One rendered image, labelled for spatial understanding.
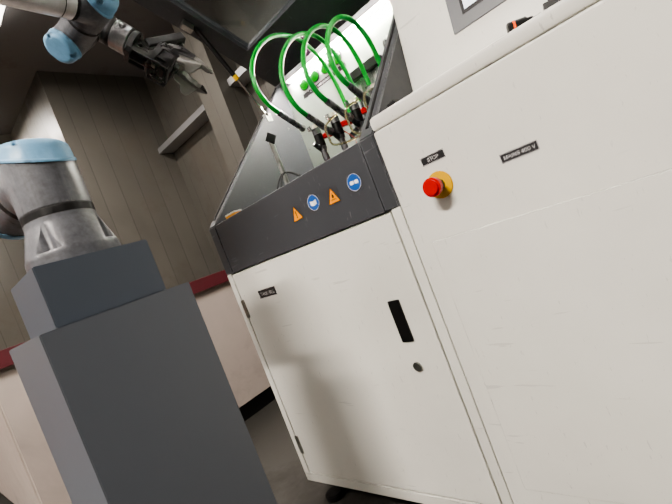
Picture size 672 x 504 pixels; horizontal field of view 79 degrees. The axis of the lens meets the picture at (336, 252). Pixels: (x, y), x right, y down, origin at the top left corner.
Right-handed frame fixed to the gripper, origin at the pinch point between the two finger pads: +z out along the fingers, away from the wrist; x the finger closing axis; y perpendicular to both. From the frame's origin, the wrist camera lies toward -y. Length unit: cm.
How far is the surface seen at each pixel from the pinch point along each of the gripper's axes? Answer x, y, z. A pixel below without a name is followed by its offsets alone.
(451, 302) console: 30, 51, 67
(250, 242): -16.3, 32.1, 30.2
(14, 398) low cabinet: -116, 83, -19
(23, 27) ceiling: -228, -178, -185
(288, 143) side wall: -31.6, -23.8, 30.5
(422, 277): 27, 46, 61
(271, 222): -4.3, 30.4, 32.0
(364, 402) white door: -8, 66, 72
